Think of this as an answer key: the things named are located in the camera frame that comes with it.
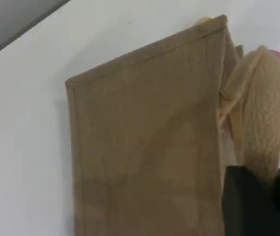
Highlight brown jute tote bag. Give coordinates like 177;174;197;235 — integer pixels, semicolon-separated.
65;14;280;236

